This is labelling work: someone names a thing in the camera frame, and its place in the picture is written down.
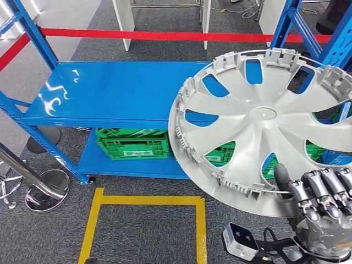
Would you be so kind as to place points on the dark stanchion post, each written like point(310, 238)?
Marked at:
point(47, 137)

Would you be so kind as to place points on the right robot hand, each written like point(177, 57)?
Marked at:
point(324, 218)

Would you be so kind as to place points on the long red barrier belt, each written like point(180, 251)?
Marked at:
point(165, 35)

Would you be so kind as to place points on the grey plastic wheel hubcap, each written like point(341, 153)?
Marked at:
point(247, 120)

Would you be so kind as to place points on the open green plastic crate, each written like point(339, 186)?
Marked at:
point(316, 151)

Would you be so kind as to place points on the white desk panel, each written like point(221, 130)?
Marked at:
point(272, 16)

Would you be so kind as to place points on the white desk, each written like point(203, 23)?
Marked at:
point(124, 22)

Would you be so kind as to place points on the black office chair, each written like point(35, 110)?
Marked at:
point(330, 18)

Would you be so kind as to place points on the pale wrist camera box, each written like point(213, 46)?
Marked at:
point(239, 242)

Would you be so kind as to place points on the chrome stanchion post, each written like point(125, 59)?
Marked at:
point(47, 196)
point(82, 129)

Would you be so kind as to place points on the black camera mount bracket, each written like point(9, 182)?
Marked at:
point(275, 246)

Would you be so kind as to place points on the blue metal shelf rack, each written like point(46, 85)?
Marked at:
point(109, 91)

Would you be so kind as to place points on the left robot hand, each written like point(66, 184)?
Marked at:
point(91, 261)

